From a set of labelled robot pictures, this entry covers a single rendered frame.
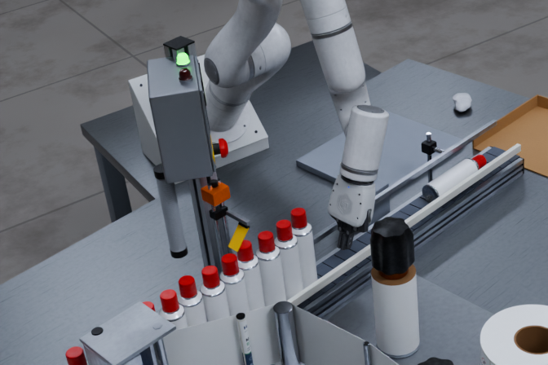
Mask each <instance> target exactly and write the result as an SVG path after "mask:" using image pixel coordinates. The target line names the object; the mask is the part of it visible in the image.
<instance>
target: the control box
mask: <svg viewBox="0 0 548 365"><path fill-rule="evenodd" d="M188 59H189V60H190V65H188V66H187V67H182V68H188V69H189V70H190V72H191V75H192V81H190V82H187V83H181V82H179V70H180V69H181V67H178V66H177V59H174V58H173V56H172V57H165V58H160V59H151V60H148V61H147V72H148V97H149V103H150V107H151V111H152V118H153V123H154V127H155V131H156V136H157V143H158V148H159V152H160V157H161V164H162V168H163V173H164V177H165V181H166V183H176V182H181V181H186V180H191V179H196V178H205V177H210V176H213V174H214V172H216V164H215V159H214V150H213V145H212V140H211V135H210V129H209V124H208V119H207V114H206V105H205V100H204V91H203V89H202V84H201V75H200V70H199V65H198V62H199V60H198V59H197V56H194V55H189V56H188ZM213 171H214V172H213Z"/></svg>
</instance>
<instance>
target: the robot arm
mask: <svg viewBox="0 0 548 365"><path fill-rule="evenodd" d="M282 2H283V0H239V2H238V6H237V9H236V12H235V14H234V15H233V17H232V18H231V19H230V20H229V21H228V22H227V23H226V24H225V25H224V27H223V28H222V29H221V30H220V31H219V33H218V34H217V35H216V37H215V38H214V40H213V41H212V42H211V44H210V45H209V46H208V48H207V50H206V53H205V57H204V68H205V73H206V75H207V77H208V78H209V81H208V83H206V84H204V88H205V97H206V111H207V116H208V121H209V126H210V135H211V140H212V144H214V143H219V139H225V140H226V141H227V143H232V142H234V141H236V140H238V139H239V138H240V137H241V136H242V135H243V134H244V133H245V132H246V130H247V128H248V126H249V123H250V108H249V105H248V103H247V102H248V100H249V99H250V96H251V95H252V93H253V91H255V90H256V89H257V88H259V87H260V86H261V85H262V84H263V83H264V82H266V81H267V80H268V79H270V78H271V77H272V76H273V75H275V74H276V73H277V72H278V71H279V70H280V69H281V68H282V67H283V66H284V64H285V63H286V61H287V59H288V58H289V54H290V51H291V42H290V39H289V34H288V33H287V32H286V31H285V30H284V29H283V28H282V27H281V26H280V25H279V24H277V23H276V21H277V18H278V16H279V14H280V11H281V6H282ZM300 2H301V4H302V7H303V11H304V14H305V16H306V20H307V24H308V27H309V29H310V33H311V36H312V40H313V43H314V46H315V48H316V53H317V55H318V58H319V61H320V66H321V68H322V71H323V73H324V75H325V80H326V82H327V85H328V87H329V92H330V95H331V97H332V100H333V102H334V106H335V109H336V112H337V114H338V118H339V120H340V123H341V126H342V130H343V132H344V134H345V137H346V141H345V145H344V150H343V154H342V161H341V162H340V166H341V167H340V174H338V176H337V178H336V180H335V183H334V186H333V189H332V192H331V195H330V198H329V205H328V212H329V214H330V216H331V217H332V218H333V219H334V220H336V222H337V224H338V230H339V231H340V232H339V237H338V246H337V248H340V249H341V250H346V249H349V248H351V246H352V241H353V237H354V234H355V233H357V232H363V233H364V232H367V231H368V230H369V224H370V223H371V221H372V217H373V210H374V202H375V183H373V182H374V180H376V179H377V176H378V168H379V164H380V160H381V155H382V148H383V144H384V139H385V135H386V131H387V123H388V119H389V113H388V112H387V111H385V110H384V109H381V108H378V107H374V106H371V104H370V101H369V94H368V91H367V86H366V81H365V67H364V64H363V60H362V58H361V54H360V49H359V46H358V43H357V40H356V35H355V32H354V29H353V26H352V23H351V18H350V15H349V12H348V9H347V4H346V1H345V0H300Z"/></svg>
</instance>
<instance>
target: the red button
mask: <svg viewBox="0 0 548 365"><path fill-rule="evenodd" d="M212 145H213V150H214V155H219V154H221V158H224V157H227V155H228V144H227V141H226V140H225V139H219V143H214V144H212Z"/></svg>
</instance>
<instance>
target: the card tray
mask: <svg viewBox="0 0 548 365"><path fill-rule="evenodd" d="M472 142H473V149H475V150H476V151H479V152H482V151H483V150H484V149H485V148H487V147H490V146H491V147H498V148H500V149H502V150H505V151H507V150H509V149H510V148H512V147H513V146H514V145H516V144H517V143H518V144H520V145H521V152H519V153H517V154H516V155H518V156H520V157H522V158H524V168H525V169H527V170H530V171H532V172H534V173H537V174H540V175H543V176H545V177H548V98H547V97H544V96H541V95H535V96H534V97H532V98H531V99H530V100H528V101H526V102H525V103H523V104H521V105H520V106H518V107H517V108H516V109H514V110H513V111H511V112H509V113H507V114H506V115H505V116H503V117H502V118H500V119H499V120H497V125H496V126H494V127H493V128H492V129H490V130H489V131H487V132H486V133H484V134H482V135H480V136H479V137H478V138H477V139H475V140H473V141H472Z"/></svg>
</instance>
